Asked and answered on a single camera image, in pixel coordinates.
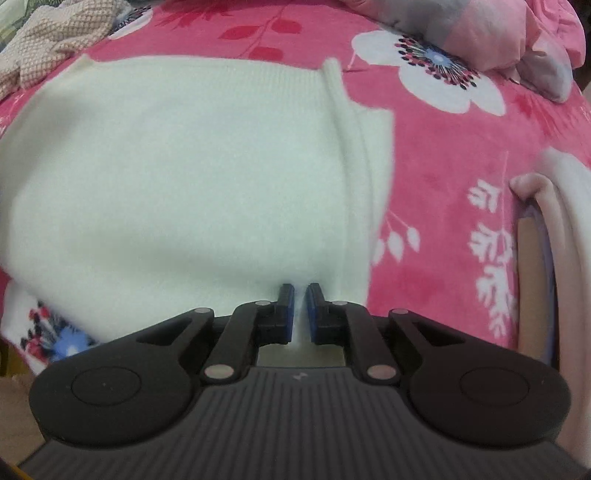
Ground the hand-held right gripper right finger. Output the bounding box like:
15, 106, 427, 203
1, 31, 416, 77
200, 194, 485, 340
307, 282, 467, 385

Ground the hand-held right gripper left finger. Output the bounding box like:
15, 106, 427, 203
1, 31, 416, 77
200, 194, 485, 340
136, 282, 296, 385

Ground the cream knitted sweater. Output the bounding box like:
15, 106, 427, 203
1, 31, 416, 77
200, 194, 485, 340
0, 55, 395, 367

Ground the pink floral bedsheet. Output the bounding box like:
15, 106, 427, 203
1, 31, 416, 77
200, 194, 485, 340
0, 0, 591, 374

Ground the tan cardboard box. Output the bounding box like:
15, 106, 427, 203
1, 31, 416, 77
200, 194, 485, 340
0, 339, 37, 462

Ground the pink and blue quilt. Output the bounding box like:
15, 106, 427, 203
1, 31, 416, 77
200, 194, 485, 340
339, 0, 585, 102

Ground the pink white checkered garment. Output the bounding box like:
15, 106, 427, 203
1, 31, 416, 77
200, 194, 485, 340
0, 0, 132, 100

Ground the pink white bed frame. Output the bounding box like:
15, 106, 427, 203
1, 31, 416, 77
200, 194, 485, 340
509, 148, 591, 370

